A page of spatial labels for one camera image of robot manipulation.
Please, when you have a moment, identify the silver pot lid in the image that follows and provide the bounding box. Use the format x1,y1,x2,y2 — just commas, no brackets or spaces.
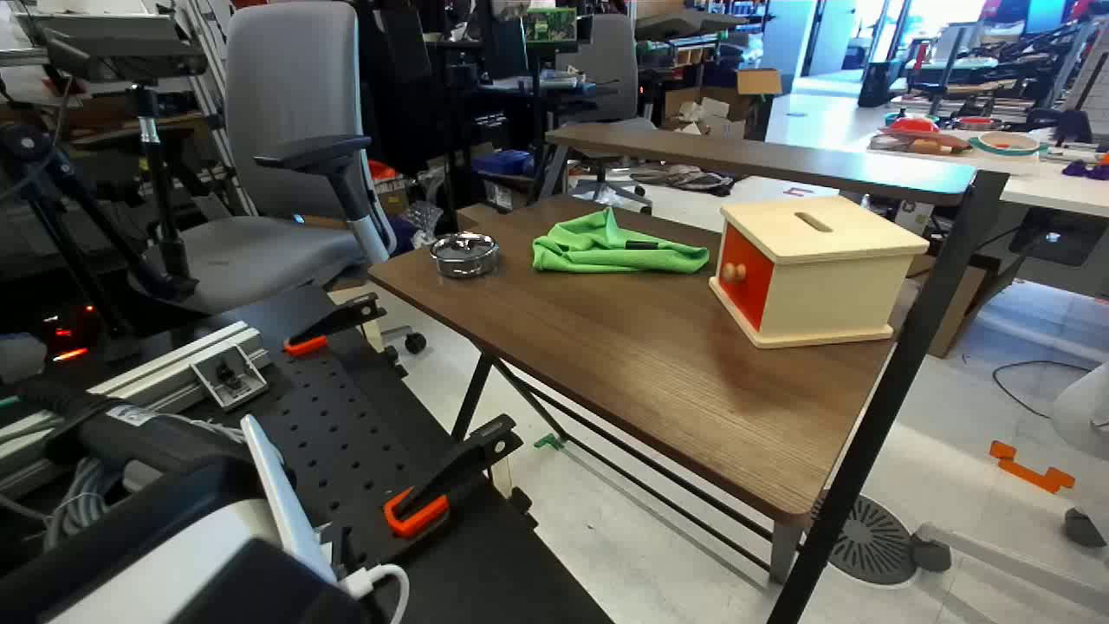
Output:
430,230,503,266

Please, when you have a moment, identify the small silver pot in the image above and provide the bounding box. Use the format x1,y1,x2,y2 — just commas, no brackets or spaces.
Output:
428,230,505,281

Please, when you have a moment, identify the green cloth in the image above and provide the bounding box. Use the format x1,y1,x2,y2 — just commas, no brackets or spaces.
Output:
526,203,715,277

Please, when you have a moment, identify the dark grey desk top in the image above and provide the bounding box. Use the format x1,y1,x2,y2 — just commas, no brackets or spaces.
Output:
544,119,1012,201

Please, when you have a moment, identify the grey chair backrest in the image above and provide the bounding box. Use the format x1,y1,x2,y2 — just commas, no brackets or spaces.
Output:
560,10,644,126

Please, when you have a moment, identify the open cardboard box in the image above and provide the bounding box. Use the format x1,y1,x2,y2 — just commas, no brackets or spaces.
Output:
660,67,789,147

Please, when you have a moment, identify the wooden box red drawer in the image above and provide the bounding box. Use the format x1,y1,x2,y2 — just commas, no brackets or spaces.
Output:
708,193,932,349

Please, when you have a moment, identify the white flat panel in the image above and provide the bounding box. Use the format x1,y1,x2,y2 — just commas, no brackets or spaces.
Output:
235,414,341,582

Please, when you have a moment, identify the grey office chair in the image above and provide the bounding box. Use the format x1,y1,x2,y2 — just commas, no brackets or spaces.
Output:
125,0,402,318

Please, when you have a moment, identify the black slanted desk leg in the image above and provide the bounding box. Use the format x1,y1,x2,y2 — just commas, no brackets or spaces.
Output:
765,170,1012,624

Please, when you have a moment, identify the round grey floor grate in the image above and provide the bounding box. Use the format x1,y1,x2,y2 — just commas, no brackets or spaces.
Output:
828,496,930,588

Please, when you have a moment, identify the red orange toy pile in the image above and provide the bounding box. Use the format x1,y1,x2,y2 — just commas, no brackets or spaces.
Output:
868,113,972,160

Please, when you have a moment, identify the black tripod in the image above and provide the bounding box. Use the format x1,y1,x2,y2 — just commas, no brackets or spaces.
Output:
0,10,205,304

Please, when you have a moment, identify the black box under table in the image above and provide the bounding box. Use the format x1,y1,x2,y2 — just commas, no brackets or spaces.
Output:
1010,209,1109,271

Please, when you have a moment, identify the white work table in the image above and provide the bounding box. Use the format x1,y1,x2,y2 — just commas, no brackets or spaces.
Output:
862,113,1109,226

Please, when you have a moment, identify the black metal table frame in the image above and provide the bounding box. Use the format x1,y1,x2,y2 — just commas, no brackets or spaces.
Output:
448,349,810,582

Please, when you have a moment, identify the black clamp orange handle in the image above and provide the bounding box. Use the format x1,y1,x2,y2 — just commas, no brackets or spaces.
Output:
280,291,388,360
380,414,526,541

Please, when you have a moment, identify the white cable with plug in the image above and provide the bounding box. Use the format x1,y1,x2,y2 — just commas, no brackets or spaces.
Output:
341,561,416,624

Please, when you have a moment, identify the aluminium profile rail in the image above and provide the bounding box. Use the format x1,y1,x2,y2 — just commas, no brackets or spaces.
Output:
0,318,276,444

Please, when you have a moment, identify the black floor cable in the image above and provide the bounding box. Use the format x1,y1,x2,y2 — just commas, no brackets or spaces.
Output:
989,357,1102,422

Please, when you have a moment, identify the grey corrugated hose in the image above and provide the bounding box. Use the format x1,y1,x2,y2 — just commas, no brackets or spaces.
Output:
41,455,121,549

